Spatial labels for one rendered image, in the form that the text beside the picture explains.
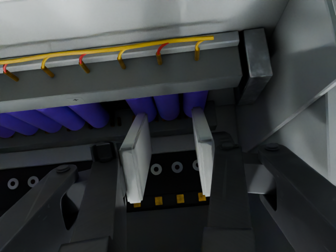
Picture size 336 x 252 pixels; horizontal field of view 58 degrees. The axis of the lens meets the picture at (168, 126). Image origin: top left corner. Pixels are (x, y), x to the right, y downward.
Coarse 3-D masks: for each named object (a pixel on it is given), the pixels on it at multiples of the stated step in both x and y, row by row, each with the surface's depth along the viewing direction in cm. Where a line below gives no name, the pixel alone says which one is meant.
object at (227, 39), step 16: (224, 32) 16; (144, 48) 16; (176, 48) 16; (192, 48) 17; (208, 48) 17; (0, 64) 17; (16, 64) 17; (32, 64) 17; (48, 64) 17; (64, 64) 17
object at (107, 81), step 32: (96, 64) 17; (128, 64) 17; (160, 64) 17; (192, 64) 17; (224, 64) 17; (0, 96) 17; (32, 96) 17; (64, 96) 17; (96, 96) 17; (128, 96) 18
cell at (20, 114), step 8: (8, 112) 20; (16, 112) 20; (24, 112) 21; (32, 112) 21; (40, 112) 22; (24, 120) 22; (32, 120) 22; (40, 120) 23; (48, 120) 24; (40, 128) 25; (48, 128) 25; (56, 128) 26
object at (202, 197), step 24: (24, 168) 30; (48, 168) 30; (168, 168) 30; (192, 168) 29; (0, 192) 30; (24, 192) 30; (144, 192) 29; (168, 192) 29; (192, 192) 29; (0, 216) 29
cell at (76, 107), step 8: (80, 104) 20; (88, 104) 21; (96, 104) 22; (80, 112) 21; (88, 112) 22; (96, 112) 23; (104, 112) 24; (88, 120) 23; (96, 120) 24; (104, 120) 25
